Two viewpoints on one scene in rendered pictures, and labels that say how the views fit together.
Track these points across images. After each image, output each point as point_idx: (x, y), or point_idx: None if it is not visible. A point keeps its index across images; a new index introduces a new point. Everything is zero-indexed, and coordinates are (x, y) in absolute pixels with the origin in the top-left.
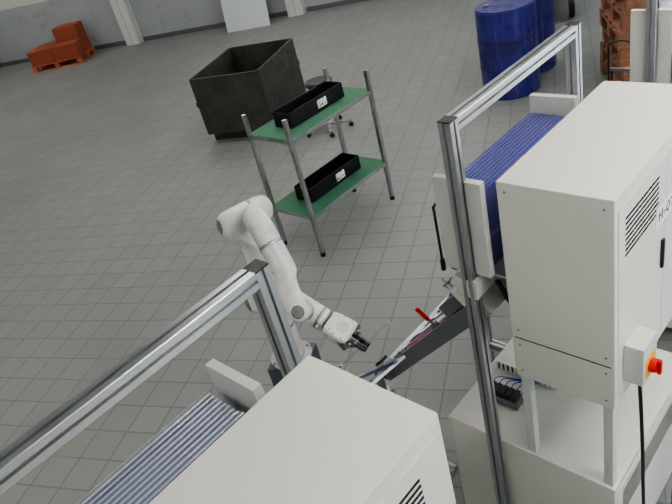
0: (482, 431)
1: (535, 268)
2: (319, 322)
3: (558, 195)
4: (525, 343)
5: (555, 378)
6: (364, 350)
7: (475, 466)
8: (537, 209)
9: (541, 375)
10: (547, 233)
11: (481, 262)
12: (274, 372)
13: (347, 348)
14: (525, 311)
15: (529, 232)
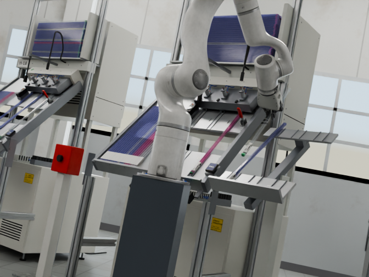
0: (250, 211)
1: (299, 66)
2: (277, 84)
3: (312, 28)
4: (285, 117)
5: (289, 139)
6: (273, 117)
7: (235, 260)
8: (306, 33)
9: (285, 139)
10: (306, 47)
11: None
12: (184, 189)
13: (279, 110)
14: (290, 94)
15: (302, 45)
